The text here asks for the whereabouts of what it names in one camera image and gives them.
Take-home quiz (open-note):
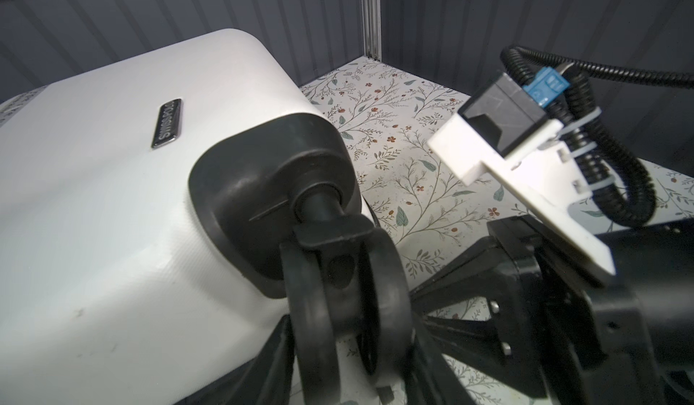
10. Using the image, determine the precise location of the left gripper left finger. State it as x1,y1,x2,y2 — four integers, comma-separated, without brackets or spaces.
178,315,295,405

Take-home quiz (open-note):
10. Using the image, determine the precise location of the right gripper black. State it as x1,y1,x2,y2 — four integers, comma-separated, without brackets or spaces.
410,215,693,404

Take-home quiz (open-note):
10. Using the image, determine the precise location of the floral table mat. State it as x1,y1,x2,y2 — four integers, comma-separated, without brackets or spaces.
289,54,694,405

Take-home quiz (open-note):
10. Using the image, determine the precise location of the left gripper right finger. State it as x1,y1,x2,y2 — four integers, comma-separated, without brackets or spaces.
405,317,475,405

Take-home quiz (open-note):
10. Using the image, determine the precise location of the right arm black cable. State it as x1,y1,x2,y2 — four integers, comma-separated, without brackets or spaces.
500,45,694,228

